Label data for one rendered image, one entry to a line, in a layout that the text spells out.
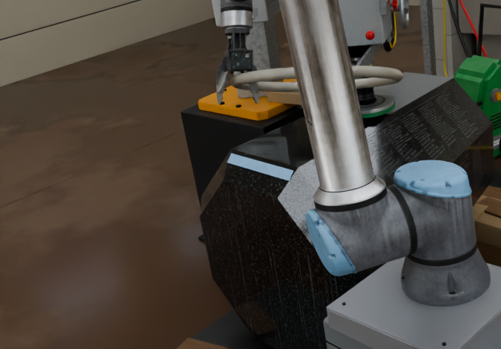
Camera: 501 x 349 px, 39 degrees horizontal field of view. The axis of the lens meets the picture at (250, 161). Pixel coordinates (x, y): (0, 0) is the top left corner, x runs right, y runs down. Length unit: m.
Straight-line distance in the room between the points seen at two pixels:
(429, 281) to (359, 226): 0.22
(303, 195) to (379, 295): 0.84
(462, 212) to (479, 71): 2.84
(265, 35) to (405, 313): 2.08
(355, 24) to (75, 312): 1.93
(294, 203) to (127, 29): 6.91
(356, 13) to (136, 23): 6.78
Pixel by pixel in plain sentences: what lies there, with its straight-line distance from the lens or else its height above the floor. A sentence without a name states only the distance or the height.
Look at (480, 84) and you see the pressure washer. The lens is 4.27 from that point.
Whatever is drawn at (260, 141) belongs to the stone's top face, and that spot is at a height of 0.87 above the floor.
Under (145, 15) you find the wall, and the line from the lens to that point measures 9.27.
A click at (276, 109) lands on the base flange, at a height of 0.77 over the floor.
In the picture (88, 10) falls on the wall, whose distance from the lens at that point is 8.88.
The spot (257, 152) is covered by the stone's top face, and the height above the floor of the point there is 0.87.
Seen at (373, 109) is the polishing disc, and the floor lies 0.92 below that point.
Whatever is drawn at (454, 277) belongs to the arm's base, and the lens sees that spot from 1.56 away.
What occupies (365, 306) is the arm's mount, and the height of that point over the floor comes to 0.91.
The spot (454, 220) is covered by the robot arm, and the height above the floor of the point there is 1.10.
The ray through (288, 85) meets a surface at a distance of 2.29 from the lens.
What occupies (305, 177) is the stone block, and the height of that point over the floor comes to 0.84.
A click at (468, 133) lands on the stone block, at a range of 2.99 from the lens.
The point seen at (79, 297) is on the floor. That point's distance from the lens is 3.71.
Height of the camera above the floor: 1.82
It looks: 22 degrees down
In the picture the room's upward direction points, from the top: 10 degrees counter-clockwise
